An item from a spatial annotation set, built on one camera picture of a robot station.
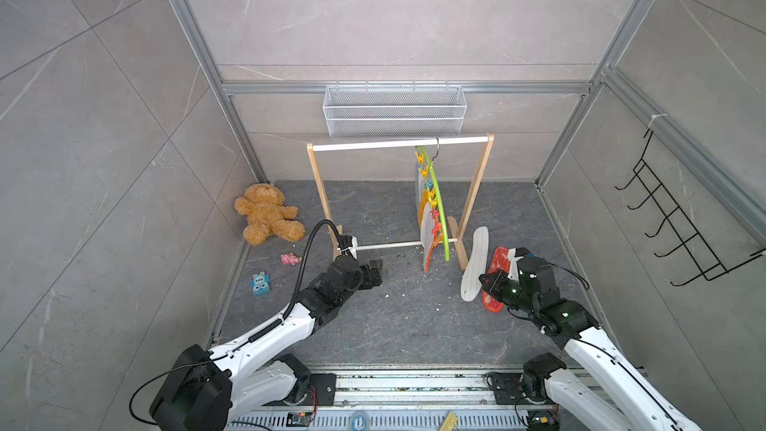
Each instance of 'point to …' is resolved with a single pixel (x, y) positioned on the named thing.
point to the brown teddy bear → (268, 215)
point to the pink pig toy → (290, 257)
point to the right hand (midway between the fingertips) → (482, 276)
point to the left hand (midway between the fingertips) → (374, 259)
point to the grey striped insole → (476, 266)
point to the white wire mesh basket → (394, 111)
